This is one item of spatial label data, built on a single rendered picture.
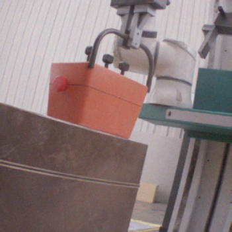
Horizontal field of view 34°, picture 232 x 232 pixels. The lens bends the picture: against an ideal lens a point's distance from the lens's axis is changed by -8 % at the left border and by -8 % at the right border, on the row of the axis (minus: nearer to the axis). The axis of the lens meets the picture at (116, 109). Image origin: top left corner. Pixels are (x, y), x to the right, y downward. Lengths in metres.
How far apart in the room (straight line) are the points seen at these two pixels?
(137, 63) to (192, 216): 0.69
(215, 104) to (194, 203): 0.43
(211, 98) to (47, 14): 7.42
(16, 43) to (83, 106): 8.25
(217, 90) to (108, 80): 0.88
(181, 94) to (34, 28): 7.49
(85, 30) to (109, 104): 7.41
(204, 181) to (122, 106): 0.89
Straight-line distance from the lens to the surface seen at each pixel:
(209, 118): 1.44
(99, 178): 0.82
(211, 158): 1.67
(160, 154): 7.13
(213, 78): 1.65
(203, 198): 1.67
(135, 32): 0.85
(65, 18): 8.57
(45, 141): 0.71
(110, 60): 0.88
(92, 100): 0.79
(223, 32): 1.03
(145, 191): 6.66
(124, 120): 0.87
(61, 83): 0.80
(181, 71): 1.56
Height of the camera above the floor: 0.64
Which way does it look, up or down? 7 degrees up
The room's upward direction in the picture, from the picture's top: 12 degrees clockwise
